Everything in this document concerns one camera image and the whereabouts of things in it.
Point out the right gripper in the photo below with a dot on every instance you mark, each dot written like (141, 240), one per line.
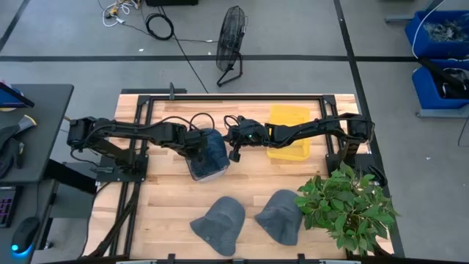
(235, 157)

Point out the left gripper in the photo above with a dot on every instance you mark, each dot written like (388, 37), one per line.
(194, 144)

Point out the grey bucket hat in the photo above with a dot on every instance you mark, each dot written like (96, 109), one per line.
(220, 223)
(280, 216)

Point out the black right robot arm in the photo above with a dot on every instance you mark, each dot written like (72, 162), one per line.
(315, 126)

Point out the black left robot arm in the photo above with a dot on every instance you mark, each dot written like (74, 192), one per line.
(128, 129)

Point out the clear plastic bin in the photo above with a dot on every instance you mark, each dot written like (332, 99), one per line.
(209, 179)

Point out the yellow plastic bin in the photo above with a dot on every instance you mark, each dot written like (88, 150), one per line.
(289, 113)

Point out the black floor fan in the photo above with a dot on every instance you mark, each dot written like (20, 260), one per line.
(230, 36)

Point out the potted green leafy plant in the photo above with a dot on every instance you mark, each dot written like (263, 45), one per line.
(344, 209)

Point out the black box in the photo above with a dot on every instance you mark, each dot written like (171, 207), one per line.
(171, 2)

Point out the black desk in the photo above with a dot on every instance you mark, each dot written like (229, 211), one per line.
(47, 121)

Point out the blue screen monitor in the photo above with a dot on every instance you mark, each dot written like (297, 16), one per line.
(11, 98)

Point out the black keyboard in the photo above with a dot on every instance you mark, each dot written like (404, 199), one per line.
(7, 205)

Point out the blue storage bin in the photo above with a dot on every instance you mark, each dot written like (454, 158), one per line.
(421, 44)
(425, 91)

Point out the black aluminium frame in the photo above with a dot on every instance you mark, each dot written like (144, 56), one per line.
(238, 97)

